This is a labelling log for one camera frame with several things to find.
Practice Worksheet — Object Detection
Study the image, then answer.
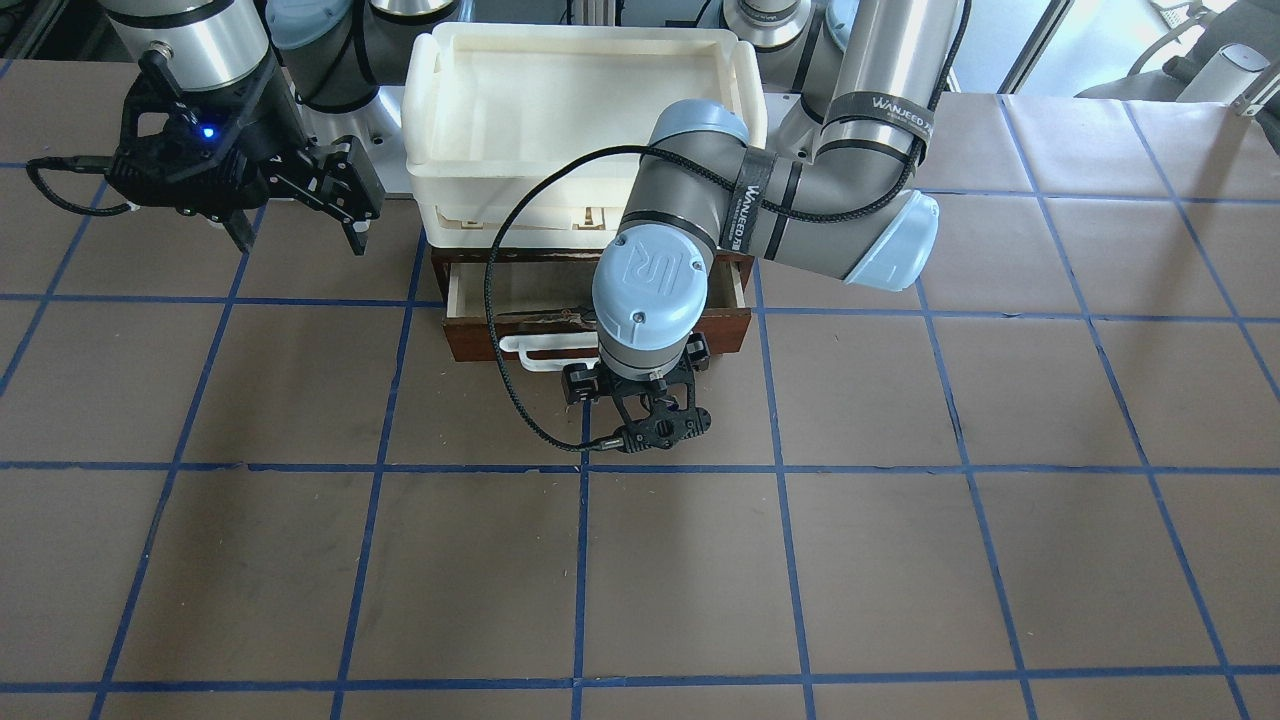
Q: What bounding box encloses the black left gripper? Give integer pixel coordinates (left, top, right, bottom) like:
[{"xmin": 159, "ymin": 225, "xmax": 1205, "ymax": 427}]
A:
[{"xmin": 562, "ymin": 334, "xmax": 710, "ymax": 406}]

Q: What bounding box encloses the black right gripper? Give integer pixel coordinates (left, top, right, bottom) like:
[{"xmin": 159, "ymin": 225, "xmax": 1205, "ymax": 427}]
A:
[{"xmin": 215, "ymin": 60, "xmax": 387, "ymax": 256}]

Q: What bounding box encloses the white drawer handle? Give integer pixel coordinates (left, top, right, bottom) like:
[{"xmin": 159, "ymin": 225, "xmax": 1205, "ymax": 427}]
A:
[{"xmin": 499, "ymin": 332, "xmax": 599, "ymax": 373}]

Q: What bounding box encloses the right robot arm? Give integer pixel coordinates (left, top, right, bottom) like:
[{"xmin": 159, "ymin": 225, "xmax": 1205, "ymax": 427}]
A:
[{"xmin": 102, "ymin": 1, "xmax": 474, "ymax": 255}]

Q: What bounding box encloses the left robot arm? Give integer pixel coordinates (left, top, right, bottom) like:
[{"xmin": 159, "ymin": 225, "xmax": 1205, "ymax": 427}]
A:
[{"xmin": 562, "ymin": 1, "xmax": 972, "ymax": 404}]

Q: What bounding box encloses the dark brown cabinet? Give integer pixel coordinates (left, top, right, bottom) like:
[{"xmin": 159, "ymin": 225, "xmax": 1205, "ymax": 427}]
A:
[{"xmin": 426, "ymin": 243, "xmax": 756, "ymax": 300}]

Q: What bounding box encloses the cream plastic tray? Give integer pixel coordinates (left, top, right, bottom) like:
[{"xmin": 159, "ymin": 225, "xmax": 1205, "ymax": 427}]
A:
[{"xmin": 401, "ymin": 22, "xmax": 768, "ymax": 250}]

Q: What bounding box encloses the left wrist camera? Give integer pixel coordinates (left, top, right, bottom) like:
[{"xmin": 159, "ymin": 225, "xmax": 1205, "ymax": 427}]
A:
[{"xmin": 593, "ymin": 372, "xmax": 712, "ymax": 454}]

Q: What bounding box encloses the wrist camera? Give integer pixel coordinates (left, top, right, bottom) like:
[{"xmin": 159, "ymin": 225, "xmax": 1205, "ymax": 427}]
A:
[
  {"xmin": 105, "ymin": 45, "xmax": 271, "ymax": 222},
  {"xmin": 593, "ymin": 372, "xmax": 712, "ymax": 454}
]

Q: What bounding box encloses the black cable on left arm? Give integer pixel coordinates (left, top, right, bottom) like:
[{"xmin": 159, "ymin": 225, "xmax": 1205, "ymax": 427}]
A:
[{"xmin": 483, "ymin": 145, "xmax": 751, "ymax": 454}]

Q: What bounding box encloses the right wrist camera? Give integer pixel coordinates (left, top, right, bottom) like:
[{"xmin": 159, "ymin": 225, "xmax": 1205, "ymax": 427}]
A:
[{"xmin": 105, "ymin": 45, "xmax": 271, "ymax": 222}]

